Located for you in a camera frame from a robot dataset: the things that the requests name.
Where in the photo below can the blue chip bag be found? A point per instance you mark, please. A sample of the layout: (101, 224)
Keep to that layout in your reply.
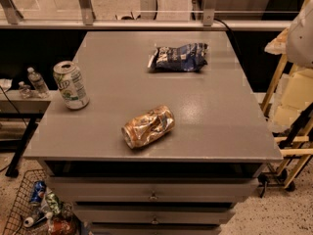
(188, 58)

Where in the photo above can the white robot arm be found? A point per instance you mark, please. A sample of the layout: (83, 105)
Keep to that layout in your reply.
(297, 40)

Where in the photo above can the crushed orange soda can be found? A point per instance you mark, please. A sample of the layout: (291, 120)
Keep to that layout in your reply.
(147, 128)

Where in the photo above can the green white 7up can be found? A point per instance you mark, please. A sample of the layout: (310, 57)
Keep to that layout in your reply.
(70, 84)

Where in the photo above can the green can in basket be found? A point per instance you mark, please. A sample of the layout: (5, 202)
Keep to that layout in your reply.
(54, 203)

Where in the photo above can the blue pepsi can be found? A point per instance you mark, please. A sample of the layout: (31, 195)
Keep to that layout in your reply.
(37, 193)

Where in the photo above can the red can in basket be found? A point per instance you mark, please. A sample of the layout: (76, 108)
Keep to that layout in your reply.
(61, 227)

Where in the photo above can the grey drawer cabinet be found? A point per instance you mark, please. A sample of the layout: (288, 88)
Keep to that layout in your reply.
(171, 140)

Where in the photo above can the tall clear water bottle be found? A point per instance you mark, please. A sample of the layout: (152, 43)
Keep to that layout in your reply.
(38, 82)

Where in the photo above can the grey side bench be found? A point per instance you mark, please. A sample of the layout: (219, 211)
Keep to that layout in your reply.
(29, 110)

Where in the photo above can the small clear water bottle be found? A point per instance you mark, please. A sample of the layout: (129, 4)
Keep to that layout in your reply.
(25, 90)

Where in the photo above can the white bottle in basket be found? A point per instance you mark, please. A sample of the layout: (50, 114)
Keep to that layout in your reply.
(36, 218)

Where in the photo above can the black wire basket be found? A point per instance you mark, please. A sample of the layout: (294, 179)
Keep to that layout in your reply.
(22, 208)

